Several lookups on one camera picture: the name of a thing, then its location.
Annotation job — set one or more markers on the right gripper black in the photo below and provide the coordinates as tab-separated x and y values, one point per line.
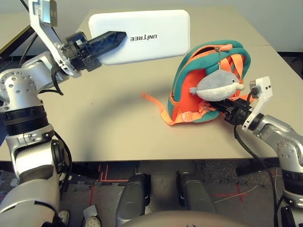
237	111

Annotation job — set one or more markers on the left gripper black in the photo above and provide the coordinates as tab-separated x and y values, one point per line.
80	50

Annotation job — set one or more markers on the orange teal child backpack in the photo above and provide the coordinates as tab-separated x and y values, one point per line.
187	80

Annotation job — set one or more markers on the white hard pencil case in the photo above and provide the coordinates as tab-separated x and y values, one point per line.
154	47

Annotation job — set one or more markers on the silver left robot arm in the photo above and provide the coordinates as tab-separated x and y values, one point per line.
23	87

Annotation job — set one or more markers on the grey right robot leg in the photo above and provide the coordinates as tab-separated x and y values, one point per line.
196	194

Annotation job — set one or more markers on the grey robot leg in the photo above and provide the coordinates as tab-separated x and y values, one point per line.
132	196
196	194

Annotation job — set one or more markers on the thin black rod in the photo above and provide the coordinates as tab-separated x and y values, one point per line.
23	4

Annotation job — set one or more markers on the red floor tape cross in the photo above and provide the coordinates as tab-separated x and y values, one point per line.
239	195

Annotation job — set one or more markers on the grey robot torso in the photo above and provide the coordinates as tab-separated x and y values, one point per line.
184	221

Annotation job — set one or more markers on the grey left robot leg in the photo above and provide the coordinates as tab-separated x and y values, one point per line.
132	196

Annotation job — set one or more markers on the grey paper sheet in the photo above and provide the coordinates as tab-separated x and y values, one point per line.
91	210

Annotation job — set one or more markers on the silver metal cylinder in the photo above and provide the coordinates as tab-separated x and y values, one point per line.
14	182

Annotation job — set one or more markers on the white perforated clog shoe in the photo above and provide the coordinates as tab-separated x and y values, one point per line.
64	216
92	221

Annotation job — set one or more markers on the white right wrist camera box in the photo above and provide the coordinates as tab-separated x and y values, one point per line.
265	87

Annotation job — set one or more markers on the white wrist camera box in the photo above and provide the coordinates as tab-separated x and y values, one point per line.
42	14
265	87

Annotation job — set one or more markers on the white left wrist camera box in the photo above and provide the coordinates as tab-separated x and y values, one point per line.
42	14

